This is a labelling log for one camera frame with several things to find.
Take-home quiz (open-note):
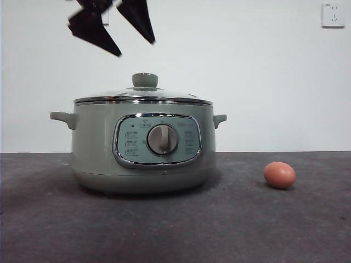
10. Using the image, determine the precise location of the glass lid with green knob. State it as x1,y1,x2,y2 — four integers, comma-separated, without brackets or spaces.
73,72,214,106

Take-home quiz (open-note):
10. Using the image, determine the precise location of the pale green electric pot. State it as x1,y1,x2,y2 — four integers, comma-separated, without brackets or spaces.
49,101,228,196

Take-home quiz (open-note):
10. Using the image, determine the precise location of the brown egg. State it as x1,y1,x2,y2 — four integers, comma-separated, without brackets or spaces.
263,161,297,190

